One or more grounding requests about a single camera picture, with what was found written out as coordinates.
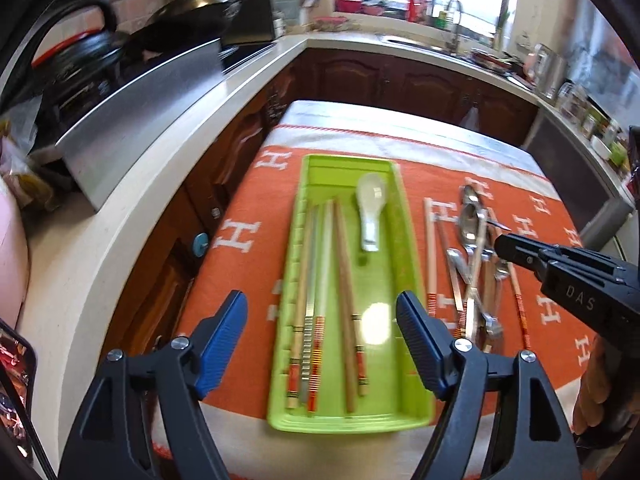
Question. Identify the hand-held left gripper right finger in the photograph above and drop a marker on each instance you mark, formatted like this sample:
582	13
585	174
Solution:
420	345

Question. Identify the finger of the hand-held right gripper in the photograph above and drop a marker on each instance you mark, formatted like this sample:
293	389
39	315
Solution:
527	267
522	247

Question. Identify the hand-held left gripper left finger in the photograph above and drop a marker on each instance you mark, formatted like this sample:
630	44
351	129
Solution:
222	345

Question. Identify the small metal spoon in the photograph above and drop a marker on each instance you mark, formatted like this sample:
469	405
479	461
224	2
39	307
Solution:
456	260
501	270

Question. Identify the silver metal chopstick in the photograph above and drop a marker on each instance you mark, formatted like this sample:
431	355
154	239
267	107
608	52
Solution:
500	226
311	280

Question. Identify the light brown banded chopstick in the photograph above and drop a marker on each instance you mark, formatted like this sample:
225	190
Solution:
517	305
299	280

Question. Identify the brown wooden chopstick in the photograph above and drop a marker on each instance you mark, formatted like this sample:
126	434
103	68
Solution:
361	360
347	385

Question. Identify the metal fork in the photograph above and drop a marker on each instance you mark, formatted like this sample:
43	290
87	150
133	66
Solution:
492	327

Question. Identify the metal soup spoon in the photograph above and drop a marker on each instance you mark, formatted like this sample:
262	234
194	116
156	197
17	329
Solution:
470	192

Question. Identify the green plastic utensil tray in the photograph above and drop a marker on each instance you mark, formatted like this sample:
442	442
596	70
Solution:
385	270

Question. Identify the white ceramic spoon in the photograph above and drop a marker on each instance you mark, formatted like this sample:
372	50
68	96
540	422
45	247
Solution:
372	195

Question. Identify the person's right hand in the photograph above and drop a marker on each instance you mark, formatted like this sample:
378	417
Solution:
597	390

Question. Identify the orange printed blanket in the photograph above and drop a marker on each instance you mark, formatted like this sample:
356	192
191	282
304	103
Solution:
225	280

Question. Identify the grey built-in appliance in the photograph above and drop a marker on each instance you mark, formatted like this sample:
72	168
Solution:
565	170

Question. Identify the blue round cabinet lock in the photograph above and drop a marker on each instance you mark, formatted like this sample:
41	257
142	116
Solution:
201	245

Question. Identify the white bowl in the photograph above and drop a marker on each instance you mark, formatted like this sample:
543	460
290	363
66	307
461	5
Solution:
602	147

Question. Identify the hanging plastic bag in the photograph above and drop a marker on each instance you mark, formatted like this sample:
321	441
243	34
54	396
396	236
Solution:
470	117

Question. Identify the row of condiment bottles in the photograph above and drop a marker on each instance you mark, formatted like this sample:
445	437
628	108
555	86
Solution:
600	125

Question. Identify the glass pitcher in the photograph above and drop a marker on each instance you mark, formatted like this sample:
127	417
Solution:
570	100

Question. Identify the electric kettle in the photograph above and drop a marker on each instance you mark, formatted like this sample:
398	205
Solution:
542	67

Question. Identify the stack of dishes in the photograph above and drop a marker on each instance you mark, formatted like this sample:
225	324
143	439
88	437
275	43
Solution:
492	60

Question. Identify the grey checked tablecloth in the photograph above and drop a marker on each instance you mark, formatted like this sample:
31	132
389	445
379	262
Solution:
375	120

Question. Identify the smartphone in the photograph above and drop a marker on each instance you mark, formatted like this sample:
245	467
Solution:
15	390

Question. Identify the steel sink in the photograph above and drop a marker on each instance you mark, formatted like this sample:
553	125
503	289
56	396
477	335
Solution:
415	42

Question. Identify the chrome faucet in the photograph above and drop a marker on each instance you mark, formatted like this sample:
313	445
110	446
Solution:
456	25

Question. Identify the pink appliance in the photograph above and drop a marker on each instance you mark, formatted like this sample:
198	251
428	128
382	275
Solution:
10	250

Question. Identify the stainless steel splash guard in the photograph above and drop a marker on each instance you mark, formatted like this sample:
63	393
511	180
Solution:
140	125

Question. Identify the green bottle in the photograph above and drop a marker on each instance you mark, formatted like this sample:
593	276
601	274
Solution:
440	19

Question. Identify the brown wooden kitchen cabinets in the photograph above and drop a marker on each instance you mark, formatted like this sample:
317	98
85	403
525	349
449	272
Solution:
350	75

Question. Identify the pink bottle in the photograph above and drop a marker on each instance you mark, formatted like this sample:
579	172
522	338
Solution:
426	7

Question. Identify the red bottle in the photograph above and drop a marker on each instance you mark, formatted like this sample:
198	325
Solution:
413	5

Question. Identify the plastic bags of food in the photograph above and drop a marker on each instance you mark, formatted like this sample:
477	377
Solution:
20	170

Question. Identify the pink bowl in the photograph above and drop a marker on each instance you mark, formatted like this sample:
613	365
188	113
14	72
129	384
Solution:
373	9

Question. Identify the black gas stove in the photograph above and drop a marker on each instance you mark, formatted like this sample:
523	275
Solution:
245	57

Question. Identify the pink lidded container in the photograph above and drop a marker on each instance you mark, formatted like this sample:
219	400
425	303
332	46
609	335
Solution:
330	23

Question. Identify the pink plastic basin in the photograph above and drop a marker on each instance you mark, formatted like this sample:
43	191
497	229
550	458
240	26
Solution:
348	2

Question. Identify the steel stove side panel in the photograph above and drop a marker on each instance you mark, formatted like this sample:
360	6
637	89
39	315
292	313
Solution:
250	20

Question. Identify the black wok with lid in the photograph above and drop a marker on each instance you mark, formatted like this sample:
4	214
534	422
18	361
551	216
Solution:
195	10

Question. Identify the wall poster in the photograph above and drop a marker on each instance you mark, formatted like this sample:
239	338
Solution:
600	55

